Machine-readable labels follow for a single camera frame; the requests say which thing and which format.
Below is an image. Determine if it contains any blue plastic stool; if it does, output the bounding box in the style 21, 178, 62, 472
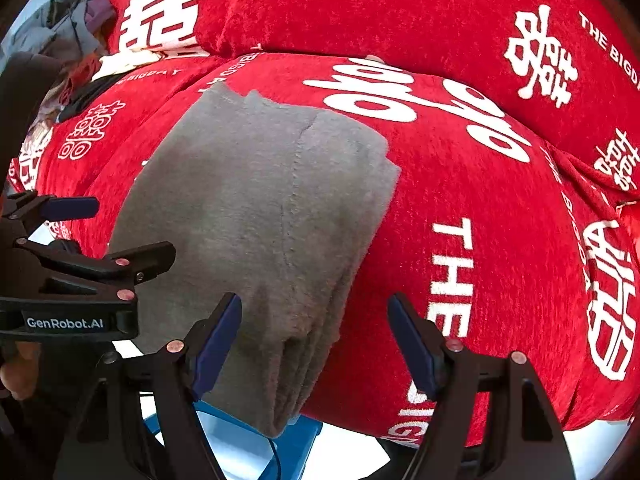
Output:
142, 400, 323, 480

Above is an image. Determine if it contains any pile of clothes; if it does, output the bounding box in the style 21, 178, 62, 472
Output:
10, 0, 118, 111

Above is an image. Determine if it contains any red printed blanket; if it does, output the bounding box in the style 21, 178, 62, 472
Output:
7, 52, 640, 448

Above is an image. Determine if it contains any person's left hand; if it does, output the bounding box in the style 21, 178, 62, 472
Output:
0, 342, 42, 401

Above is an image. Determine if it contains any black cable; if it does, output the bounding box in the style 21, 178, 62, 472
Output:
260, 437, 283, 480

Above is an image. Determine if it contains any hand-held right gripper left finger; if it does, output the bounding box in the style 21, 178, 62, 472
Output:
54, 292, 243, 480

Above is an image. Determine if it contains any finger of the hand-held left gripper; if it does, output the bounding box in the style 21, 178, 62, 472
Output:
15, 240, 176, 303
0, 192, 100, 236

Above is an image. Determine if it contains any cream cloth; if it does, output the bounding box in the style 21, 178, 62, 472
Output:
92, 46, 211, 81

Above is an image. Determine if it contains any grey knit sweater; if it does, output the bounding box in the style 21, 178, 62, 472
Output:
106, 81, 402, 438

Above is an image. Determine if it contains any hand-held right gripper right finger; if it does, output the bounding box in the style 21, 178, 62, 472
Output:
387, 292, 576, 480

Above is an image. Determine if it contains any red printed pillow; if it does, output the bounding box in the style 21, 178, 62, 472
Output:
92, 0, 251, 58
217, 0, 640, 196

